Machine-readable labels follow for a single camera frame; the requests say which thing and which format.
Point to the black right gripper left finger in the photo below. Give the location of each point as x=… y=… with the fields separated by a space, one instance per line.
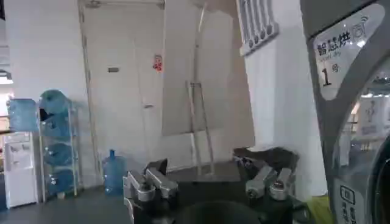
x=153 y=182

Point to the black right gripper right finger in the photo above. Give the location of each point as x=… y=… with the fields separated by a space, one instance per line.
x=268 y=178

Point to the metal folding ladder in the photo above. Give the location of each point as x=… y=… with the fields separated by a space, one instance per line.
x=199 y=97

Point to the white door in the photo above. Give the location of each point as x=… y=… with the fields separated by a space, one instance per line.
x=122 y=91

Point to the grey dryer with label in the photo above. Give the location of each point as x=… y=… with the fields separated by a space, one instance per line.
x=350 y=115

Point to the metal rack with water jugs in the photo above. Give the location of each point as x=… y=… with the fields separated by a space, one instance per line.
x=58 y=143

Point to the red door sticker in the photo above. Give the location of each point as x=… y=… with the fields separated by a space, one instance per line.
x=158 y=63

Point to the white leaning board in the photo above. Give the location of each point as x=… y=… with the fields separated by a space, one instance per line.
x=207 y=73

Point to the white water dispenser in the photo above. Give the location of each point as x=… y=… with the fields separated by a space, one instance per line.
x=19 y=170

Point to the blue water jug on dispenser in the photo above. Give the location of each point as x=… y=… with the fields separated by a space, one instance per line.
x=22 y=115

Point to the white slatted panel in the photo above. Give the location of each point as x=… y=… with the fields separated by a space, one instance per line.
x=256 y=24

